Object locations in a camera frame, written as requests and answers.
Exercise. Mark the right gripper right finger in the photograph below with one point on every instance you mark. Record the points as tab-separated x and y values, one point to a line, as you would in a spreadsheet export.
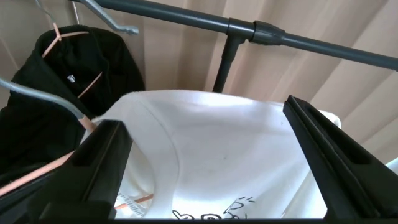
335	174

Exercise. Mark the black clothes rack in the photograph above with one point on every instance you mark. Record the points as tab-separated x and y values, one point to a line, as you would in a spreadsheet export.
192	18

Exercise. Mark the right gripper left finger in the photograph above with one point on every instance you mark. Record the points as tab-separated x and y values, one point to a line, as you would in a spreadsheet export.
93	168

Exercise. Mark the white garment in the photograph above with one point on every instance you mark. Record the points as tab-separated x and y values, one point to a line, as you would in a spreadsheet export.
217	149

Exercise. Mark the black shorts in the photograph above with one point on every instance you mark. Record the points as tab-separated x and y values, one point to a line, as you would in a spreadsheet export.
31	124

